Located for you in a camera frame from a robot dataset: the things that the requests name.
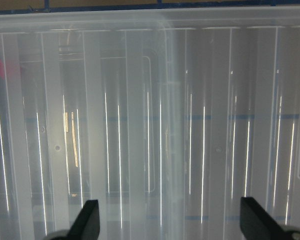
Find clear plastic box lid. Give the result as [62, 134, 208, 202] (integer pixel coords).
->
[0, 6, 300, 240]

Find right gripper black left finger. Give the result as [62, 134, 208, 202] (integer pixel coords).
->
[66, 199, 101, 240]

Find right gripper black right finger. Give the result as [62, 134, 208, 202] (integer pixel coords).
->
[240, 197, 290, 240]

